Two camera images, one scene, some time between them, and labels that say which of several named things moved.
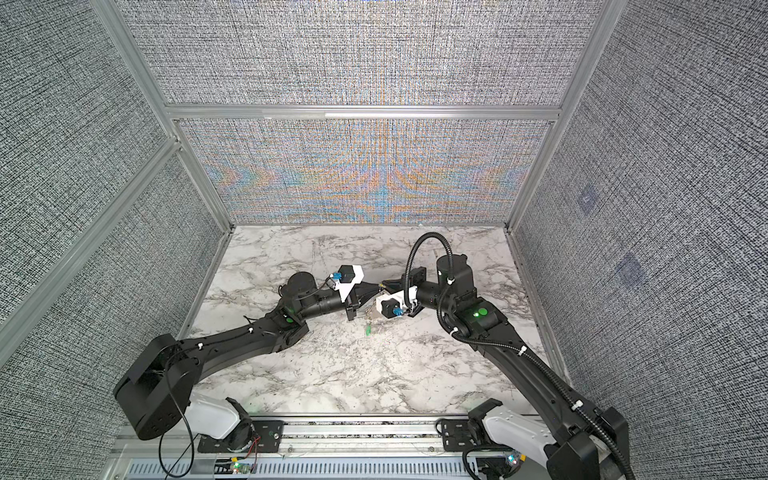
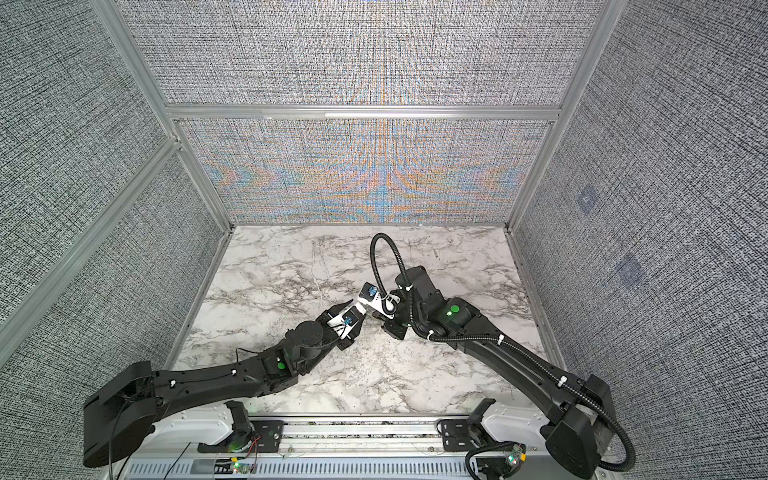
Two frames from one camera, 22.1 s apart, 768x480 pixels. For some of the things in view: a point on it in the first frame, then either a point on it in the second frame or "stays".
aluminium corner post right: (610, 14) stays
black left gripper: (354, 303) to (324, 318)
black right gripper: (415, 279) to (393, 329)
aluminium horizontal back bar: (414, 112) stays
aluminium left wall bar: (26, 315) stays
